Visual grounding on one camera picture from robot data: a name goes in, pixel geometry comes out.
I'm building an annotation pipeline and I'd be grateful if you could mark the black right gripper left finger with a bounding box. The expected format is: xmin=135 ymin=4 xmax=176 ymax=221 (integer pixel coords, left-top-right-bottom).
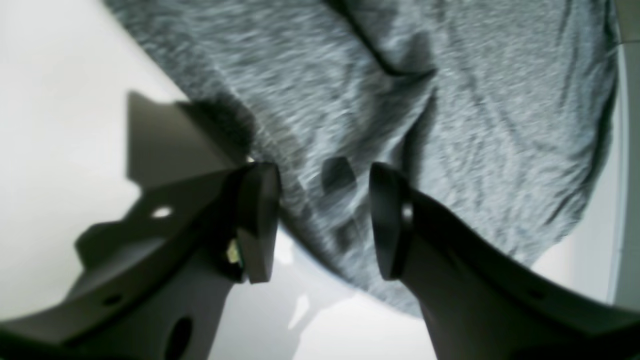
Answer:
xmin=1 ymin=162 xmax=281 ymax=360

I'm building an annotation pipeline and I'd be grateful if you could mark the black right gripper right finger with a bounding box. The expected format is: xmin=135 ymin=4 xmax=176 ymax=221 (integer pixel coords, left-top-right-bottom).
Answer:
xmin=369 ymin=162 xmax=640 ymax=360

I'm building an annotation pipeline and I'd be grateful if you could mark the grey long-sleeve T-shirt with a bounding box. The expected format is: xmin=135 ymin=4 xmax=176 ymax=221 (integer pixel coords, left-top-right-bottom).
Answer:
xmin=105 ymin=0 xmax=617 ymax=317

